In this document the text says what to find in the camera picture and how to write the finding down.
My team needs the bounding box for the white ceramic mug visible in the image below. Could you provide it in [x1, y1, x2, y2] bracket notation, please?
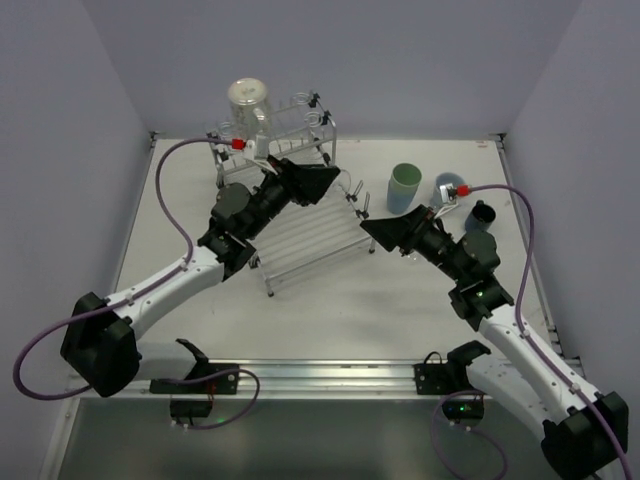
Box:
[430, 172, 465, 208]

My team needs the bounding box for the dark blue ceramic mug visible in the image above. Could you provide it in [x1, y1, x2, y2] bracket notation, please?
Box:
[464, 200, 497, 233]

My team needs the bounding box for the green cup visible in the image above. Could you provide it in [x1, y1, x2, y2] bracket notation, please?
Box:
[389, 163, 422, 197]

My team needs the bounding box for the large glass mug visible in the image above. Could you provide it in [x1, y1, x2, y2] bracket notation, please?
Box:
[227, 77, 272, 140]

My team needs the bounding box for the small clear glass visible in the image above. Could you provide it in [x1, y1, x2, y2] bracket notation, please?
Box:
[332, 169, 352, 195]

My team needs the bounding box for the light blue cup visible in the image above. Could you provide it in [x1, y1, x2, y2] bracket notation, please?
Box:
[386, 187, 416, 215]

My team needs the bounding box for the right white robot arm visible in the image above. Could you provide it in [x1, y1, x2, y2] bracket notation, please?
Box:
[361, 206, 629, 479]

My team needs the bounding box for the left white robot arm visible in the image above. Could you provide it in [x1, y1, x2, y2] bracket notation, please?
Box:
[61, 157, 340, 397]

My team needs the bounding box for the right black controller box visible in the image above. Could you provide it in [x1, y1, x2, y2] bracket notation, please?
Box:
[442, 400, 485, 422]

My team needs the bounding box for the black controller box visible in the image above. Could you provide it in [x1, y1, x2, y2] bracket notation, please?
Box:
[169, 396, 213, 423]
[442, 400, 485, 422]

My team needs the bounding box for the left black controller box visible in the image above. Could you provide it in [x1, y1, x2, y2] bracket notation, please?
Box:
[169, 396, 213, 423]

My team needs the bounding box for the silver wire dish rack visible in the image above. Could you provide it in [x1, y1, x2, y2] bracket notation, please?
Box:
[205, 91, 378, 299]

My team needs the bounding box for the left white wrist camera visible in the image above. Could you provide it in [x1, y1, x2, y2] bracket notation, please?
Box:
[243, 134, 274, 172]

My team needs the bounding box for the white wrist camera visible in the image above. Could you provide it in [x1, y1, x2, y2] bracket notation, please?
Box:
[243, 134, 274, 172]
[437, 183, 472, 216]

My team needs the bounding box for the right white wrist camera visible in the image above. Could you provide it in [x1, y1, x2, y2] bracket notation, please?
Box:
[437, 183, 472, 216]

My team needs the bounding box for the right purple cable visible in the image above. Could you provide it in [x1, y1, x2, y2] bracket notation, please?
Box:
[432, 183, 631, 480]

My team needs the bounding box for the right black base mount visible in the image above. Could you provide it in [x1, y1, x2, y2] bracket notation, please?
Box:
[413, 351, 469, 395]

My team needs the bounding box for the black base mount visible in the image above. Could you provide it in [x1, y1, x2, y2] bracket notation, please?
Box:
[150, 362, 240, 395]
[413, 351, 469, 395]

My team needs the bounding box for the aluminium mounting rail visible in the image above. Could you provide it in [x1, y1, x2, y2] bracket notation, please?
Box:
[90, 354, 527, 398]

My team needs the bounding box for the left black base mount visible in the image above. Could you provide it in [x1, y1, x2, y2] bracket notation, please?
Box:
[150, 362, 240, 395]

